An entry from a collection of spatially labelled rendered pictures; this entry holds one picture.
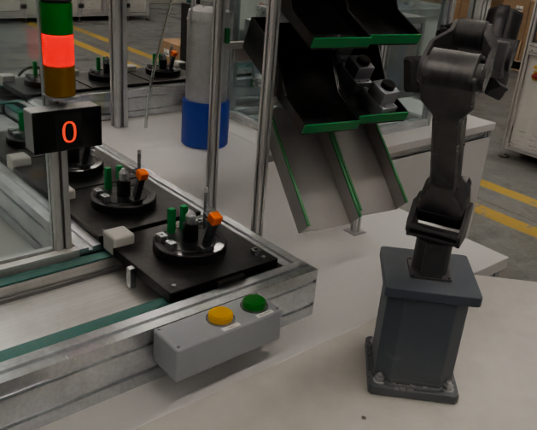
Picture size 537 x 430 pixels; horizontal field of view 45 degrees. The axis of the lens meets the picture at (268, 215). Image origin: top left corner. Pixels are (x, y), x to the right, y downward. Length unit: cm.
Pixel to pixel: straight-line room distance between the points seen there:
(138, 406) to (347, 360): 37
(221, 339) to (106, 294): 27
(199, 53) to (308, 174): 83
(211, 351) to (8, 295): 39
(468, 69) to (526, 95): 459
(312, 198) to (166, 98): 130
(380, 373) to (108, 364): 43
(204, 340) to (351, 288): 47
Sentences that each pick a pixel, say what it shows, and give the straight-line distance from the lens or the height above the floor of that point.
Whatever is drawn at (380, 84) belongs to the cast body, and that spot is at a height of 127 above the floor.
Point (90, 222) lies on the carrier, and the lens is 137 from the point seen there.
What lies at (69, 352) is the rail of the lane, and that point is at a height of 96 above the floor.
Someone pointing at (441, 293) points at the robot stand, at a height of 106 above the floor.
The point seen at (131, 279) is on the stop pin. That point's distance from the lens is 121.
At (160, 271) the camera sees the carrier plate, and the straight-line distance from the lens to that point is 118.
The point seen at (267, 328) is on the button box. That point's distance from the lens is 111.
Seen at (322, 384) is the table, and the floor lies 86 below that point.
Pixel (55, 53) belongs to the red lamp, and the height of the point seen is 133.
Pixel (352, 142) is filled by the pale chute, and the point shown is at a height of 111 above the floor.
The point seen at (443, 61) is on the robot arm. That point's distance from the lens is 85.
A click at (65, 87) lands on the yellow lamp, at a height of 128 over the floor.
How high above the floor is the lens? 155
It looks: 24 degrees down
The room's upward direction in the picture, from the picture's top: 5 degrees clockwise
